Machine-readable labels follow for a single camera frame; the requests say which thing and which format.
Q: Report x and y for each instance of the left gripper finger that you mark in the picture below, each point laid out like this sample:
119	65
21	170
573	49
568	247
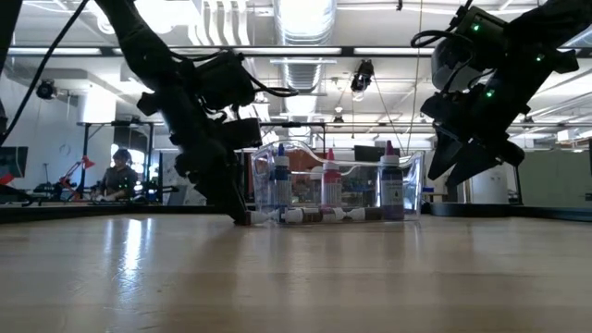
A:
229	199

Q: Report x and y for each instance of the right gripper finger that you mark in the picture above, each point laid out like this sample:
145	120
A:
444	150
472	164

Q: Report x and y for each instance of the large blue food colouring bottle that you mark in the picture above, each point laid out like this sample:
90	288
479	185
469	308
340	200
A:
282	185

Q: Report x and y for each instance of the large purple food colouring bottle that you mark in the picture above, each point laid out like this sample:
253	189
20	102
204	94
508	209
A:
392	194

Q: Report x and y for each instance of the large red food colouring bottle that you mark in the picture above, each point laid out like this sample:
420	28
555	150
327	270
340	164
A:
331	185

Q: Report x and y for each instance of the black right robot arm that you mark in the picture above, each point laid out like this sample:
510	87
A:
555	28

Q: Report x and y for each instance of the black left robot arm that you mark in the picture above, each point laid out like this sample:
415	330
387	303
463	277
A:
139	46

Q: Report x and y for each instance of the white pillar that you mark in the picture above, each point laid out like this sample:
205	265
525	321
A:
490	189

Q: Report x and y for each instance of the black background monitor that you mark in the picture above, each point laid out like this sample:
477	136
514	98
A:
367	152

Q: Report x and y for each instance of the person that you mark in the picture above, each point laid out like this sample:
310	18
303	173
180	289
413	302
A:
118	180

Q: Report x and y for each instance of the clear plastic bin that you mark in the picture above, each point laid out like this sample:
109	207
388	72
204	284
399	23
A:
361	194

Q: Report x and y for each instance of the black ceiling spotlight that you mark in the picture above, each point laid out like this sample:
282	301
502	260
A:
363	76
46	89

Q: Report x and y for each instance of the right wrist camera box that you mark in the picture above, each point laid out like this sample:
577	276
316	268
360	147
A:
513	153

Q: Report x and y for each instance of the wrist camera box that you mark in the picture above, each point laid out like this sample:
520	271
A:
513	153
242	134

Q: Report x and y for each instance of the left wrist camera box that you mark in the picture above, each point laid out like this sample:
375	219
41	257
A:
242	134

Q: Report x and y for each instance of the green partition wall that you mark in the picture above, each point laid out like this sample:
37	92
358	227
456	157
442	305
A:
555	180

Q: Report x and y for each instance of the black background workstation frame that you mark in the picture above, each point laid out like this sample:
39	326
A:
85	152

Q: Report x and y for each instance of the silver ceiling air duct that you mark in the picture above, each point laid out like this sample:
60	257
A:
303	28

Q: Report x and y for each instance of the dark wall screen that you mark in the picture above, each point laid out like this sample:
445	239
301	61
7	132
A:
14	162

